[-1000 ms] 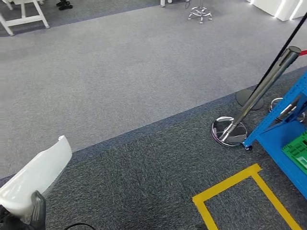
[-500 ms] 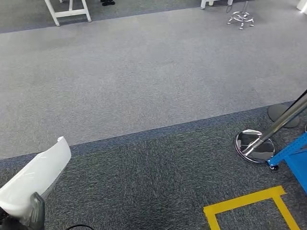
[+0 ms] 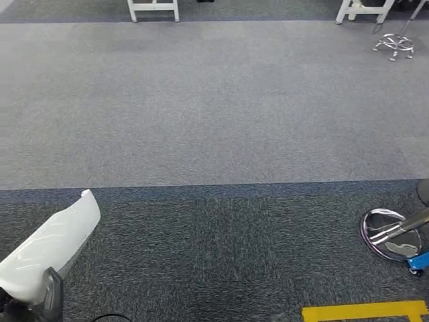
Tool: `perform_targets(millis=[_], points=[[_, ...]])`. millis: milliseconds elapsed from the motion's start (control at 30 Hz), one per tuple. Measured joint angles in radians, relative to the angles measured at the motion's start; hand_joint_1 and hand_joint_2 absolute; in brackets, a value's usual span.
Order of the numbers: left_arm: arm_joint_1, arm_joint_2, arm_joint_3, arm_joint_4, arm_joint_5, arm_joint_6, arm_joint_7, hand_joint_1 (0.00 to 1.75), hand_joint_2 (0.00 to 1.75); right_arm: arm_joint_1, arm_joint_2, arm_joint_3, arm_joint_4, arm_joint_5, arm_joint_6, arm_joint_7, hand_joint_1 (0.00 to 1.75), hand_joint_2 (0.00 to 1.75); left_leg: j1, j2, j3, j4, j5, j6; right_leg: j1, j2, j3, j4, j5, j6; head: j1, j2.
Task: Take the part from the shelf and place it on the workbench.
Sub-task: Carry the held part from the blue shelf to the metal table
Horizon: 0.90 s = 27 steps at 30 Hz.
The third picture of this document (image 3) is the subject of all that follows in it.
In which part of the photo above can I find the white desk frame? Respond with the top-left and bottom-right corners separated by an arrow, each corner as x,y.
336,0 -> 396,25
127,0 -> 181,24

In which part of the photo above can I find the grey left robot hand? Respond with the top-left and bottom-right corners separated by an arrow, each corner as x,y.
0,266 -> 64,322

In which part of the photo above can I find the white plastic cover part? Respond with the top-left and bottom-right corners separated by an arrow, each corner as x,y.
0,189 -> 101,307

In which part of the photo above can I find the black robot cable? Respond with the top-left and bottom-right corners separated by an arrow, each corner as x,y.
90,313 -> 134,322

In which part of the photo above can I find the chrome stool base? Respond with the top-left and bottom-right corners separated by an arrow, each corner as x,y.
372,0 -> 429,62

